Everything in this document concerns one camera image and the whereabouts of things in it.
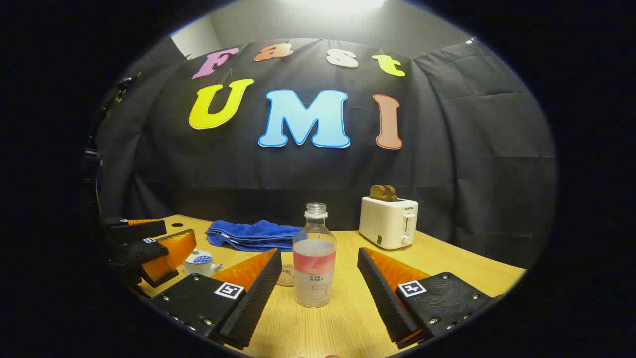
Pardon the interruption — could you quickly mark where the clear water bottle pink label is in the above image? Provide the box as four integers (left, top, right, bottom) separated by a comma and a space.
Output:
292, 202, 337, 309

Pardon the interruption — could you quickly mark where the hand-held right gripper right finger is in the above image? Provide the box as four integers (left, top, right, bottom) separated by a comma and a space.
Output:
357, 247, 503, 350

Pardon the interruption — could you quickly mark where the white teacup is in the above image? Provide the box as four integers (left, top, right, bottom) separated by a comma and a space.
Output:
183, 249, 224, 277

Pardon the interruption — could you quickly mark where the round cork coaster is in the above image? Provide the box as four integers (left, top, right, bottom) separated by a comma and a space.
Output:
276, 264, 298, 287

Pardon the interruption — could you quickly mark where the cream white toaster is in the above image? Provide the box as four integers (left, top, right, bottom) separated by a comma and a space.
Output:
359, 196, 419, 250

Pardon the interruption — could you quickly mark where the blue folded towel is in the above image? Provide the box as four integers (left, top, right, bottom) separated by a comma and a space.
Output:
205, 220, 303, 252

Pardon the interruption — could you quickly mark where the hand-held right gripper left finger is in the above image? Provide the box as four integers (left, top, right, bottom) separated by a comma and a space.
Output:
148, 248, 283, 350

